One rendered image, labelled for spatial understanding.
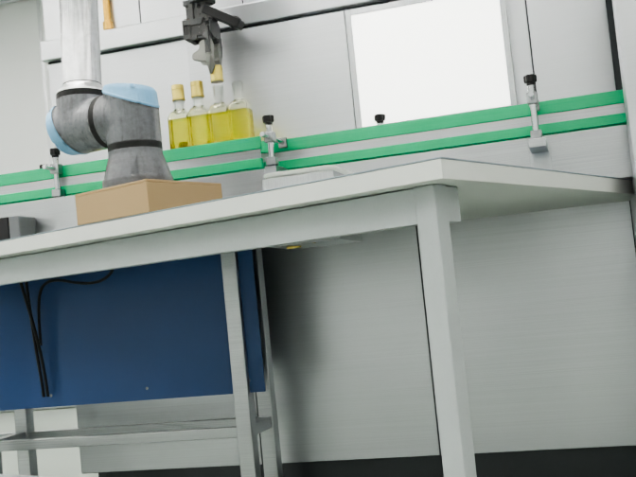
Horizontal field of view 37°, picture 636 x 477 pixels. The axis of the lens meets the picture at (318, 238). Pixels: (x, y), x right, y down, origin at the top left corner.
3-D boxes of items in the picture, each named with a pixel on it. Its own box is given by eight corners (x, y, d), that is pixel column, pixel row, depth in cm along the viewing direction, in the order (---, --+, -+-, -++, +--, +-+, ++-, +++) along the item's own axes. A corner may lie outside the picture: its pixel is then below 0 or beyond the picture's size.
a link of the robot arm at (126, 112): (138, 137, 197) (132, 73, 198) (89, 148, 204) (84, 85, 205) (174, 143, 208) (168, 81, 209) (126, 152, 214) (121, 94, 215)
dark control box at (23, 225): (38, 248, 253) (35, 217, 253) (21, 247, 245) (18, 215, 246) (10, 252, 255) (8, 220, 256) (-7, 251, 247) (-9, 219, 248)
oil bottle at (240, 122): (259, 178, 256) (252, 99, 257) (252, 176, 250) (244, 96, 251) (239, 181, 257) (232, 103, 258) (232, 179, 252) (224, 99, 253)
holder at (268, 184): (364, 211, 239) (362, 181, 239) (336, 204, 212) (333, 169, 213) (299, 220, 243) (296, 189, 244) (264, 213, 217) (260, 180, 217)
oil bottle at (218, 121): (239, 181, 258) (233, 103, 259) (232, 179, 252) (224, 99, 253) (220, 184, 259) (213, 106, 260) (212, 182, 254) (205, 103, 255)
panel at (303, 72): (518, 112, 250) (503, -15, 252) (517, 110, 247) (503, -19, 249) (201, 157, 274) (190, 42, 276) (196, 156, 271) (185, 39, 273)
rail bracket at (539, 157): (553, 174, 228) (542, 82, 229) (550, 167, 212) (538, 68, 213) (532, 177, 229) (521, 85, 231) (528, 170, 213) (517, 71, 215)
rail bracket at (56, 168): (68, 198, 253) (63, 148, 254) (53, 195, 246) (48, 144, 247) (55, 200, 254) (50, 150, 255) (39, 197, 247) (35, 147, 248)
